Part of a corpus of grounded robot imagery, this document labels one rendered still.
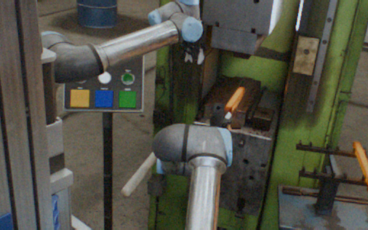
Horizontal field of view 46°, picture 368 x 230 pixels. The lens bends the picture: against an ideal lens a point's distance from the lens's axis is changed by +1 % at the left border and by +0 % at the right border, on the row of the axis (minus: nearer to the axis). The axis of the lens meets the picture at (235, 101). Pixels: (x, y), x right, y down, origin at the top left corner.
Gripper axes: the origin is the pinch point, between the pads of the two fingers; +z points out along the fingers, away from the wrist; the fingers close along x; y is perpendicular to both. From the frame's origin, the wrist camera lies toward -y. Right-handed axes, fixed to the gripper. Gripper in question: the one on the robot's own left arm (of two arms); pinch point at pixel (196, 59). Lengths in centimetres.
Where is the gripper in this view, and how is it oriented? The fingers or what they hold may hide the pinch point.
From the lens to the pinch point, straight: 179.5
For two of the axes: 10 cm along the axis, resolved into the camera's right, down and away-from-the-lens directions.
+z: 0.0, 6.3, 7.8
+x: 9.6, 2.0, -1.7
